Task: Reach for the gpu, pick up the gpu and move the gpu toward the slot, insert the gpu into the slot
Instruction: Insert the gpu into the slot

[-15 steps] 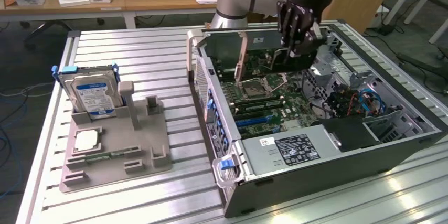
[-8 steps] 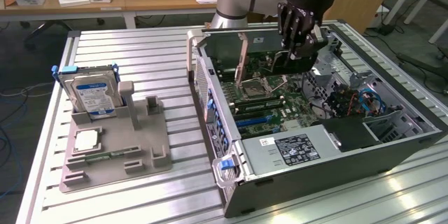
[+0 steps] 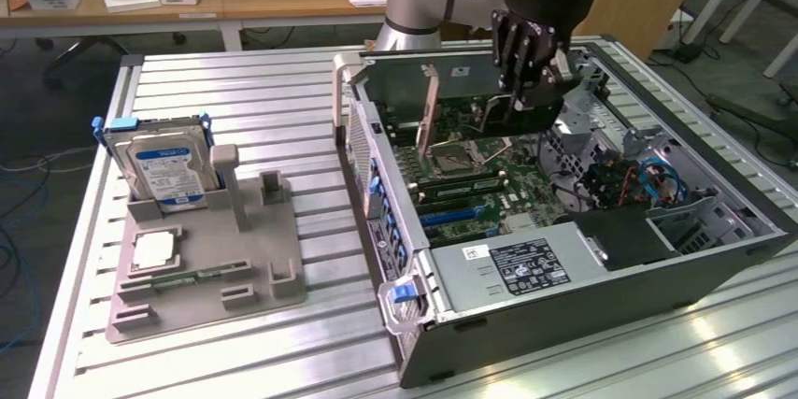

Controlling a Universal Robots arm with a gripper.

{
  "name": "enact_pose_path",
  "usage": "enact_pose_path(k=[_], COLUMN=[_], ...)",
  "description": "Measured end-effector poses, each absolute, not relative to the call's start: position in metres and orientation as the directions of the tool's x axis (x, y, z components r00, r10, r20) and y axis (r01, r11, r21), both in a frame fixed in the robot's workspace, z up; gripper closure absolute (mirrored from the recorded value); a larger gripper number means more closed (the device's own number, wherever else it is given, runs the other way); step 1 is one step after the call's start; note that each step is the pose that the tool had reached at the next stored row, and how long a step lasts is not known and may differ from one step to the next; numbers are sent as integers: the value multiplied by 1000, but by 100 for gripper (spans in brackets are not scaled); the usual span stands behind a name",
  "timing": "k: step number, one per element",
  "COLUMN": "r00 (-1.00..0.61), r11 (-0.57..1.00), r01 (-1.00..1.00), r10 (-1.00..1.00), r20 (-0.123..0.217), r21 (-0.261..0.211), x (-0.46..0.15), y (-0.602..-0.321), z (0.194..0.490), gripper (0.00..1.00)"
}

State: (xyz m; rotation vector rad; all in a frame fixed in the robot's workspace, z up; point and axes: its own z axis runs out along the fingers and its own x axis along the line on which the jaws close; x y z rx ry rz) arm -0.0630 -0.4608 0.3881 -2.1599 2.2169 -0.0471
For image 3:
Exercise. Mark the green GPU card black shroud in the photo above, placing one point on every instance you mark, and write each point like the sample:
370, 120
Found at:
530, 121

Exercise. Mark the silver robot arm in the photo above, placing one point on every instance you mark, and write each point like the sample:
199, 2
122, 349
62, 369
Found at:
411, 6

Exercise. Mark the black expansion slot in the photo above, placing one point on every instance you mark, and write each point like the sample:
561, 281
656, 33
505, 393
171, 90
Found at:
446, 209

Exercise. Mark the blue expansion slot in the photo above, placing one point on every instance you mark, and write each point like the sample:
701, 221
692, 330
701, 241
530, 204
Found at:
455, 218

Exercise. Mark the metal disk bay cage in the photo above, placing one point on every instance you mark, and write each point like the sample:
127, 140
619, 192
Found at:
579, 132

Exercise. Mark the metal socket cover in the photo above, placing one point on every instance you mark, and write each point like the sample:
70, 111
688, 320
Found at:
493, 146

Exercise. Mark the black floor box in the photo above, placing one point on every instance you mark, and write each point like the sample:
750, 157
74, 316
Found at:
686, 52

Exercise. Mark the green motherboard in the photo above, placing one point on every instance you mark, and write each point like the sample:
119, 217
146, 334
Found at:
530, 193

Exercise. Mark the CPU socket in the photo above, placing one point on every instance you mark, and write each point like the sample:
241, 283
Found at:
455, 163

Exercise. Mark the green RAM stick with sticker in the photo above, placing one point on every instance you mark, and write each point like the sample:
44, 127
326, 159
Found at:
465, 187

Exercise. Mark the silver chipset heatsink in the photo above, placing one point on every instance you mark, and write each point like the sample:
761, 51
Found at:
522, 225

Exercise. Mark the grey power supply unit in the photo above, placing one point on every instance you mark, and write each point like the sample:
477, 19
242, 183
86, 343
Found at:
518, 263

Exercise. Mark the open black PC case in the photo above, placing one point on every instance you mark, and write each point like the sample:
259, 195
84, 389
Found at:
561, 333

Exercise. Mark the grey parts rack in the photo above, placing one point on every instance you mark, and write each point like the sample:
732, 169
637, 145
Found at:
206, 240

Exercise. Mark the silver CPU chip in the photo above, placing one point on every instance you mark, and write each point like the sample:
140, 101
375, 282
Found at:
155, 249

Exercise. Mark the white table frame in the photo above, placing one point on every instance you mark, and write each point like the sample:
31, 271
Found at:
785, 55

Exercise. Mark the hard disk with blue bracket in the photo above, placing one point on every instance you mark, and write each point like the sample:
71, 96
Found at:
164, 170

